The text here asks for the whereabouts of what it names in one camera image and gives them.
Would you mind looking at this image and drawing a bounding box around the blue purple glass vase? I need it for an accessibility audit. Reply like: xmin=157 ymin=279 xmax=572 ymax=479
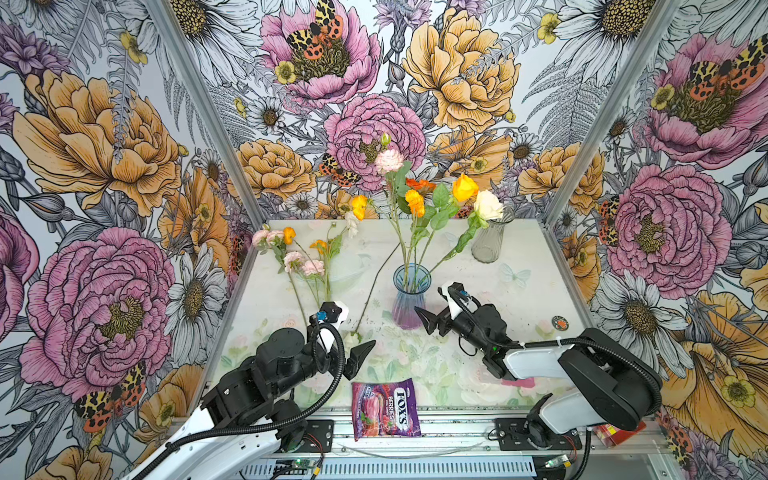
xmin=392 ymin=263 xmax=432 ymax=330

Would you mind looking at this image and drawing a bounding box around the clear grey glass vase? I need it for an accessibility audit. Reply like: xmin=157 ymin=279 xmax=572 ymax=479
xmin=471 ymin=206 xmax=515 ymax=264

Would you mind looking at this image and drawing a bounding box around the white rose flower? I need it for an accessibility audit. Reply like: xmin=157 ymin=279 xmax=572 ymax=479
xmin=429 ymin=190 xmax=504 ymax=273

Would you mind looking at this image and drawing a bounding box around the orange gerbera flower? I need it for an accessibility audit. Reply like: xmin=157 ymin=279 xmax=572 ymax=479
xmin=406 ymin=178 xmax=436 ymax=196

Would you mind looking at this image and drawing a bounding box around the yellow orange rose flower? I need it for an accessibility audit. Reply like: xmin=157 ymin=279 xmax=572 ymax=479
xmin=416 ymin=173 xmax=480 ymax=265

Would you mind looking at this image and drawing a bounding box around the yellow orange poppy stem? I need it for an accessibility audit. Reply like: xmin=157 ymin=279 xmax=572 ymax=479
xmin=386 ymin=189 xmax=428 ymax=265

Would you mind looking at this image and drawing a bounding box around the pink carnation flower stem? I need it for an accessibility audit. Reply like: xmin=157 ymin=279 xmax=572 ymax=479
xmin=374 ymin=134 xmax=414 ymax=266

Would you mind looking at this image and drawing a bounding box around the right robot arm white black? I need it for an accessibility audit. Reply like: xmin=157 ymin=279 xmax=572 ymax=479
xmin=414 ymin=304 xmax=662 ymax=450

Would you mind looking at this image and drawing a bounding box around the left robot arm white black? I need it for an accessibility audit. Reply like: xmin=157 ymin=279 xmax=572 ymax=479
xmin=129 ymin=323 xmax=376 ymax=479

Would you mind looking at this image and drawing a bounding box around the purple Fox's candy bag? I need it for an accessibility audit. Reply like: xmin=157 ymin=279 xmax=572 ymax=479
xmin=351 ymin=379 xmax=422 ymax=441

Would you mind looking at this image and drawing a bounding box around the pink white pill organizer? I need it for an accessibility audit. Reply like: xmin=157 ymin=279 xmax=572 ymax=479
xmin=502 ymin=378 xmax=536 ymax=389

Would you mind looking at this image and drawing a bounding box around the small round orange token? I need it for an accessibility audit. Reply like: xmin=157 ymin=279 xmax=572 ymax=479
xmin=551 ymin=315 xmax=569 ymax=332

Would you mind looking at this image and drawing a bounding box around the orange poppy stem on table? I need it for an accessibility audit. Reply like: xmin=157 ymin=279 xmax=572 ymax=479
xmin=288 ymin=231 xmax=344 ymax=301

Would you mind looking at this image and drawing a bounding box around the red bandage box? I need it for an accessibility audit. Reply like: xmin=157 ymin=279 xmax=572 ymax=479
xmin=592 ymin=421 xmax=647 ymax=448

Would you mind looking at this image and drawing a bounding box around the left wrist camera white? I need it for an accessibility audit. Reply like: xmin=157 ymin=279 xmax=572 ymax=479
xmin=307 ymin=301 xmax=350 ymax=353

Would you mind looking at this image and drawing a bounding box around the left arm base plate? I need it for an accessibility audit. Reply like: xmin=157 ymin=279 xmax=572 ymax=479
xmin=287 ymin=420 xmax=335 ymax=454

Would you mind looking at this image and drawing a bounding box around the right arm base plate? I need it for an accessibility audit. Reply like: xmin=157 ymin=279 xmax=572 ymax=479
xmin=490 ymin=417 xmax=582 ymax=451

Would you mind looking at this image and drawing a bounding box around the aluminium rail front frame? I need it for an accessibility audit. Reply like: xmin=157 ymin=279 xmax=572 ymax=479
xmin=222 ymin=407 xmax=684 ymax=479

